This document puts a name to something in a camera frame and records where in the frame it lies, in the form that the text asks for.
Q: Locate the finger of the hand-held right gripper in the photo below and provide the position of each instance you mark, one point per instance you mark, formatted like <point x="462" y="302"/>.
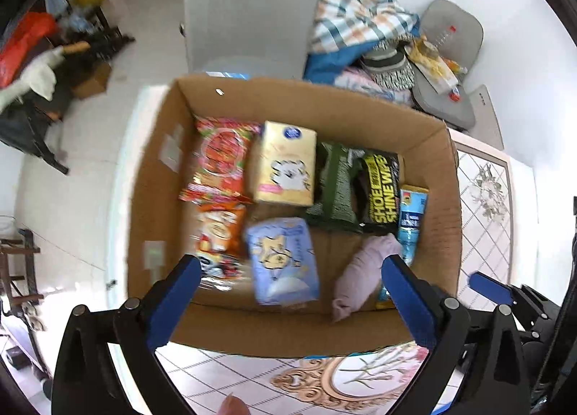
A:
<point x="489" y="286"/>

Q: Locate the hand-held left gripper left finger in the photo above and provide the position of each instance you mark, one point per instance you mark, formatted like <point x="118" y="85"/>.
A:
<point x="176" y="302"/>

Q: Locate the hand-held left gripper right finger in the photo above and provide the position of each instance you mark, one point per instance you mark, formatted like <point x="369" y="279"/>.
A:
<point x="410" y="302"/>

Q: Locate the purple cloth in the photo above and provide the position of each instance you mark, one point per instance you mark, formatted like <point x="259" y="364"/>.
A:
<point x="360" y="270"/>

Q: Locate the orange snack packet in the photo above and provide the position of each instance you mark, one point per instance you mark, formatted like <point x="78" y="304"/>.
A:
<point x="221" y="230"/>

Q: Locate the blue tube packet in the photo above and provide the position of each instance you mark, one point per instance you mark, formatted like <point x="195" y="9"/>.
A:
<point x="412" y="216"/>

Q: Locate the black wipes packet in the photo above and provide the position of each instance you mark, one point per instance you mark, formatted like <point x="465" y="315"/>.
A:
<point x="378" y="194"/>

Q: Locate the blue tissue pack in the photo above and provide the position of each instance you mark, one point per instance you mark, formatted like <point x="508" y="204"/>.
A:
<point x="284" y="261"/>

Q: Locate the green packet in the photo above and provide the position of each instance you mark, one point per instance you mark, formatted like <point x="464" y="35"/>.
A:
<point x="336" y="189"/>

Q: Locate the red snack packet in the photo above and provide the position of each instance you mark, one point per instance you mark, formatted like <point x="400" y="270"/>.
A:
<point x="223" y="158"/>

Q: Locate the yellow tissue pack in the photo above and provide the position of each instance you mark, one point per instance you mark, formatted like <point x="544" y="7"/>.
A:
<point x="286" y="167"/>

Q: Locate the person's left hand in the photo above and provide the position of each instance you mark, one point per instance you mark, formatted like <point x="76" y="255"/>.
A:
<point x="233" y="406"/>

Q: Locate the clear plastic wrapper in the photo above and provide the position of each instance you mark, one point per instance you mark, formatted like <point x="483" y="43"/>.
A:
<point x="484" y="189"/>

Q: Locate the wooden stool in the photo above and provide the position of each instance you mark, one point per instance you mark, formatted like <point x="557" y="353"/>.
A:
<point x="18" y="261"/>

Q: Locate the small red box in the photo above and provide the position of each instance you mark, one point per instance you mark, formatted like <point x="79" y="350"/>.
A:
<point x="456" y="94"/>

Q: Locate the pink cloth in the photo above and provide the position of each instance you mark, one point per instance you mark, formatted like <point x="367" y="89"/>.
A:
<point x="369" y="85"/>

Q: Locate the yellow white box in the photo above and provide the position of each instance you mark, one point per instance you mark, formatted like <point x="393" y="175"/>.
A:
<point x="432" y="70"/>

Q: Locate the striped black white cloth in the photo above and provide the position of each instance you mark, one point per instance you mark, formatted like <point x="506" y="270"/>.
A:
<point x="390" y="67"/>

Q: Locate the small brown cardboard box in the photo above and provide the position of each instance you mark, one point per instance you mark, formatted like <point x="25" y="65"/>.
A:
<point x="92" y="81"/>

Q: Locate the clear plastic bottle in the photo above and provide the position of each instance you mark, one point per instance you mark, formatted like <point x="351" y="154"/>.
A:
<point x="444" y="38"/>

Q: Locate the low grey chair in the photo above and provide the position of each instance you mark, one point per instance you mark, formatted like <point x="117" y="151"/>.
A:
<point x="460" y="31"/>

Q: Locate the pile of black items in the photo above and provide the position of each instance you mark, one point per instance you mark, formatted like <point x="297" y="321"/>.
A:
<point x="99" y="47"/>

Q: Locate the plaid blanket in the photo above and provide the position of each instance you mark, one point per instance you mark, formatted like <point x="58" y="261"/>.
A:
<point x="356" y="9"/>

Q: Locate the orange plastic bag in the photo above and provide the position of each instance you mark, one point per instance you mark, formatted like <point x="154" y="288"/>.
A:
<point x="25" y="45"/>

